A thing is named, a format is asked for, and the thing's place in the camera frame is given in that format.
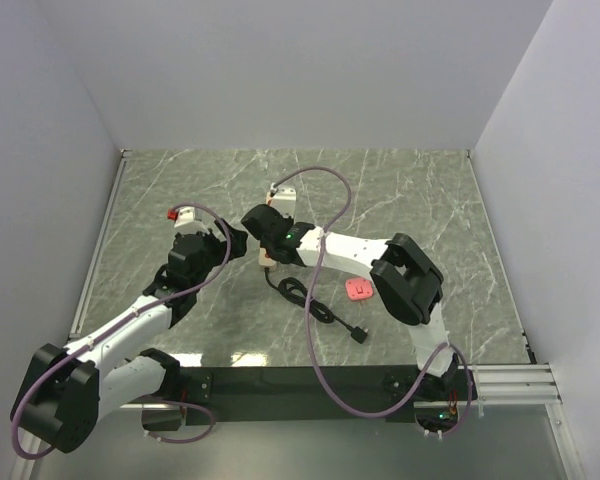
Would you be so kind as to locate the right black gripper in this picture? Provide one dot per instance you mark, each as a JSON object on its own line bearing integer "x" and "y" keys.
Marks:
{"x": 288, "y": 221}

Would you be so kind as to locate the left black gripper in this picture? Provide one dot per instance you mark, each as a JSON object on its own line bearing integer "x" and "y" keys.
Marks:
{"x": 239, "y": 243}

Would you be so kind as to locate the beige power strip red sockets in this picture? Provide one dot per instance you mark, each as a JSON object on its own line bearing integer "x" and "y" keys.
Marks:
{"x": 265, "y": 260}

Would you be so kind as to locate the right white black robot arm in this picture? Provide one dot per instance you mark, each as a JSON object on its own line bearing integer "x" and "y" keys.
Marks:
{"x": 408, "y": 282}

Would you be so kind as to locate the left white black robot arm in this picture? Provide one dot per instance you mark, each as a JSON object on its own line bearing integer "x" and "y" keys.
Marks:
{"x": 67, "y": 390}

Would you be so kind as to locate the pink square plug adapter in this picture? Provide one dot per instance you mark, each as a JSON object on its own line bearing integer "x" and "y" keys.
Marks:
{"x": 359, "y": 289}

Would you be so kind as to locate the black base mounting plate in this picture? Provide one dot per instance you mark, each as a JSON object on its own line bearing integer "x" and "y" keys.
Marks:
{"x": 236, "y": 394}

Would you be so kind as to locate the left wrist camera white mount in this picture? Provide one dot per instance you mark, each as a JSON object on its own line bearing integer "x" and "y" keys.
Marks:
{"x": 186, "y": 220}

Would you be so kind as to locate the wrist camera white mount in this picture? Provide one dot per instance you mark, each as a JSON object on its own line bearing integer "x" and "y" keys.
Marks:
{"x": 282, "y": 199}
{"x": 186, "y": 220}

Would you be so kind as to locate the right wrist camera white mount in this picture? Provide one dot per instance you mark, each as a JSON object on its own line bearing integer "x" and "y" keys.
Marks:
{"x": 282, "y": 199}

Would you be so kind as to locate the aluminium extrusion rail front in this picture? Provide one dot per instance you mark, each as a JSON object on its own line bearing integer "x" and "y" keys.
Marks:
{"x": 499, "y": 385}

